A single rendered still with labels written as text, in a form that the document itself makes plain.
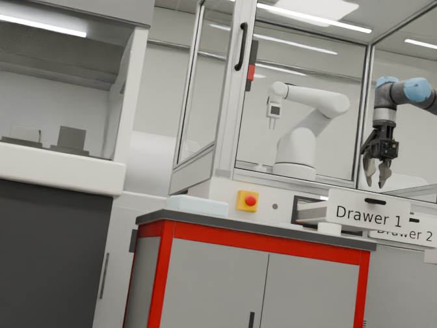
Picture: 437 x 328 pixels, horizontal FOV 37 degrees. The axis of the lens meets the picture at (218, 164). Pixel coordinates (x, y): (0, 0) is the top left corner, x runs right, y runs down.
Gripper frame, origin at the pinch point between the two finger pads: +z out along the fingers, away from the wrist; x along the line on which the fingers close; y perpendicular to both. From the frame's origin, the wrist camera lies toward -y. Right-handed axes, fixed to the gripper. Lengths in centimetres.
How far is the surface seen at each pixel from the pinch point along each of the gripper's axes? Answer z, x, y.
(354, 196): 5.2, -5.9, -1.3
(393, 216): 9.4, 8.5, -1.1
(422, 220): 5, 39, -32
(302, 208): 8.6, -12.0, -30.0
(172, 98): -105, -13, -356
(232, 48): -47, -45, -36
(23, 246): 36, -106, -19
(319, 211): 10.6, -12.5, -13.0
